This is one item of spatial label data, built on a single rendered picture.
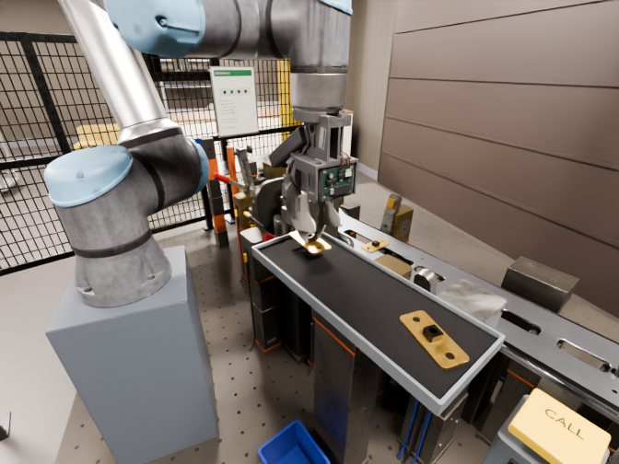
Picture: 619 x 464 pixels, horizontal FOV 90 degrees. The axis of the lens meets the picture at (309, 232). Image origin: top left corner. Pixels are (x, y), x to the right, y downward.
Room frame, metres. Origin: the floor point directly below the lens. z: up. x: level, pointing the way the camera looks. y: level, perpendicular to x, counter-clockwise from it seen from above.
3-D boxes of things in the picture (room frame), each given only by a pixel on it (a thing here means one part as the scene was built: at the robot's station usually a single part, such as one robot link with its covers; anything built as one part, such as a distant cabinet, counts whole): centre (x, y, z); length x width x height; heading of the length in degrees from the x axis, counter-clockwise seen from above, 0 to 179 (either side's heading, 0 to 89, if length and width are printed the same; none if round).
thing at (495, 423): (0.42, -0.45, 0.84); 0.12 x 0.05 x 0.29; 128
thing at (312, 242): (0.47, 0.00, 1.18); 0.08 x 0.04 x 0.01; 32
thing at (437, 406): (0.36, -0.06, 1.16); 0.37 x 0.14 x 0.02; 38
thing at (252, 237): (0.67, 0.14, 0.89); 0.09 x 0.08 x 0.38; 128
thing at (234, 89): (1.62, 0.36, 1.30); 0.23 x 0.02 x 0.31; 128
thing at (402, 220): (0.92, -0.30, 0.87); 0.12 x 0.07 x 0.35; 128
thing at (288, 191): (0.45, 0.02, 1.28); 0.05 x 0.02 x 0.09; 122
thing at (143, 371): (0.46, 0.33, 0.90); 0.20 x 0.20 x 0.40; 21
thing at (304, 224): (0.44, 0.00, 1.23); 0.06 x 0.03 x 0.09; 32
